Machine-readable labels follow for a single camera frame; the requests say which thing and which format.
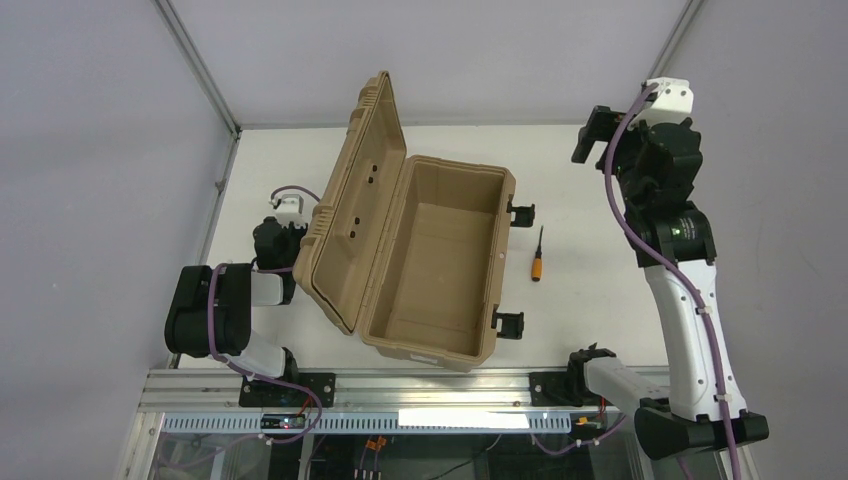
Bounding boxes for orange black screwdriver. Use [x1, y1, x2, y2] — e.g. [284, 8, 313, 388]
[531, 226, 544, 282]

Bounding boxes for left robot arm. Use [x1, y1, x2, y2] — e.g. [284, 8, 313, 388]
[164, 214, 308, 384]

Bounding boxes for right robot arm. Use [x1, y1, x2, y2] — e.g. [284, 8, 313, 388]
[567, 106, 770, 460]

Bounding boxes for black upper box latch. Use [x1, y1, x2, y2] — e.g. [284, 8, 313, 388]
[507, 200, 536, 228]

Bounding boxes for black box latch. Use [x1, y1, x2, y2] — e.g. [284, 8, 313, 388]
[507, 200, 536, 228]
[491, 309, 525, 340]

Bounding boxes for tan plastic tool box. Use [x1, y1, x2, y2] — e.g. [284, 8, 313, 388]
[293, 71, 519, 372]

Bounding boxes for small green circuit board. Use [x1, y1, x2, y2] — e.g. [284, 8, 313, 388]
[260, 414, 308, 430]

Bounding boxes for black lower box latch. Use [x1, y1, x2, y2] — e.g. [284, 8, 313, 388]
[491, 309, 525, 340]

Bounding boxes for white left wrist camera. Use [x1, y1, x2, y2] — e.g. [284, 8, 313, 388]
[269, 193, 307, 228]

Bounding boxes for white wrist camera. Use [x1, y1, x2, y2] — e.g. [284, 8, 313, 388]
[269, 193, 307, 228]
[628, 77, 694, 129]

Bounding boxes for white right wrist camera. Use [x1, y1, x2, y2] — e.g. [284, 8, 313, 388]
[628, 77, 694, 129]

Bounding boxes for aluminium right frame post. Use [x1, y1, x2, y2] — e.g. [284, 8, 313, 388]
[647, 0, 705, 79]

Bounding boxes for aluminium frame post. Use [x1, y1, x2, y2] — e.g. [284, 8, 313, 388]
[647, 0, 705, 79]
[152, 0, 241, 138]

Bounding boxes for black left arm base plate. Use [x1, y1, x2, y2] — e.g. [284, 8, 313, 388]
[238, 372, 337, 408]

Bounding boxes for aluminium front rail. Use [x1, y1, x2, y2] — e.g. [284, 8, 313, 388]
[138, 367, 563, 413]

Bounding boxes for aluminium left frame post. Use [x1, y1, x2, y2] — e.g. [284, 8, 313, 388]
[152, 0, 241, 138]

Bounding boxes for grey slotted cable duct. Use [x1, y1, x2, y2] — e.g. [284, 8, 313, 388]
[162, 408, 572, 435]

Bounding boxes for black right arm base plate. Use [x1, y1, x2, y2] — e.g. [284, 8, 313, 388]
[528, 370, 600, 407]

